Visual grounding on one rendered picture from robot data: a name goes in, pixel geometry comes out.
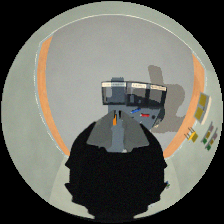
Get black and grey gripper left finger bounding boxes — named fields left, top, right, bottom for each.
left=65, top=110, right=116, bottom=169

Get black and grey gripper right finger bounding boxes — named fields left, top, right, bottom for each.
left=119, top=110, right=167, bottom=169

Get white domino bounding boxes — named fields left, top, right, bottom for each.
left=153, top=118, right=161, bottom=127

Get dark grey bins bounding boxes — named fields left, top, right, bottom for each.
left=101, top=81, right=167, bottom=107

